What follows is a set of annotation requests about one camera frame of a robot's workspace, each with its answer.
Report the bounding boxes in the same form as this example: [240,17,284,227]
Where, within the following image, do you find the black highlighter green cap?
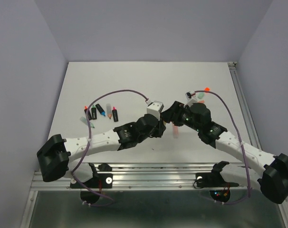
[91,104,97,120]

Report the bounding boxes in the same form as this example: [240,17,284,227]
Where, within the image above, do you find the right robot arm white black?
[161,102,288,204]

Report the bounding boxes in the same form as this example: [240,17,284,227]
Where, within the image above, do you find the pastel green pen cap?
[197,92,204,99]

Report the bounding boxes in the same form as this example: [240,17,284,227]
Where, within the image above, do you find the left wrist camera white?
[146,101,164,121]

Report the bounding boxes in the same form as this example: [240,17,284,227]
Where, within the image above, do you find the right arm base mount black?
[193,172,239,189]

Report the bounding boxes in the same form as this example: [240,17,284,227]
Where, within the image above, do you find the black highlighter blue cap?
[95,104,106,116]

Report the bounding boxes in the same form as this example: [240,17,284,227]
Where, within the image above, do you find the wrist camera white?
[184,91,198,107]
[146,101,164,121]

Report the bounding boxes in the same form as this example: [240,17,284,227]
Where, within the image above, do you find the pastel pink highlighter orange cap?
[173,125,179,139]

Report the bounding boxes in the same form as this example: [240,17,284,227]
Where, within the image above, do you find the aluminium front rail frame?
[21,163,288,228]

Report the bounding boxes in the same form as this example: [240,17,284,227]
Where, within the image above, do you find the grey highlighter orange cap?
[106,104,112,119]

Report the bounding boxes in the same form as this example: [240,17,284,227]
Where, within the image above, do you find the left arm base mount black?
[75,163,113,189]

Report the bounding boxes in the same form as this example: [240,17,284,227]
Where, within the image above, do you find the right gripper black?
[159,100,202,132]

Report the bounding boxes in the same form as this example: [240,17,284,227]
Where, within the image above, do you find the black highlighter pink cap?
[112,107,118,123]

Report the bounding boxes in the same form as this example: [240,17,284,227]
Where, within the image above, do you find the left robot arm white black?
[37,114,166,187]

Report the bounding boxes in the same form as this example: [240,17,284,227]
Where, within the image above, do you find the black highlighter orange tip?
[84,106,92,120]

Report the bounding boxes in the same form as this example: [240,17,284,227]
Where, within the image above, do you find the aluminium right rail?
[227,61,268,167]

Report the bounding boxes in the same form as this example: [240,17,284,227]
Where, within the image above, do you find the pastel green highlighter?
[80,116,95,128]

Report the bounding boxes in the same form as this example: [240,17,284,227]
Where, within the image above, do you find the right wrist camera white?
[184,91,198,107]

